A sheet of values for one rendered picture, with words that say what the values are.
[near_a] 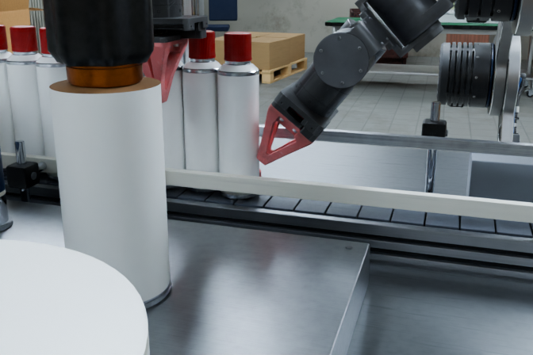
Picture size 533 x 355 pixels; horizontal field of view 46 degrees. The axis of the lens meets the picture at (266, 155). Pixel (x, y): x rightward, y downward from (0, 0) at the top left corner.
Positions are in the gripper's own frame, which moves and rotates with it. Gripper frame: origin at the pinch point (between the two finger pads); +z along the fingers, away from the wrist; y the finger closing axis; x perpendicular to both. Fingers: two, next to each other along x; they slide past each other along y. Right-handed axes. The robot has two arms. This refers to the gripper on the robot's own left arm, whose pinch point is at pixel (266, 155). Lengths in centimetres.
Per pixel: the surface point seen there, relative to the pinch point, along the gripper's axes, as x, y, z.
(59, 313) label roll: 0, 54, -11
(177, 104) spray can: -12.9, 0.7, 2.5
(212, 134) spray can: -6.9, 1.0, 2.2
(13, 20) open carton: -111, -128, 78
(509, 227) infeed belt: 26.3, 2.4, -13.7
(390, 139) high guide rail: 10.3, -3.1, -11.2
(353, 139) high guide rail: 7.0, -3.2, -8.0
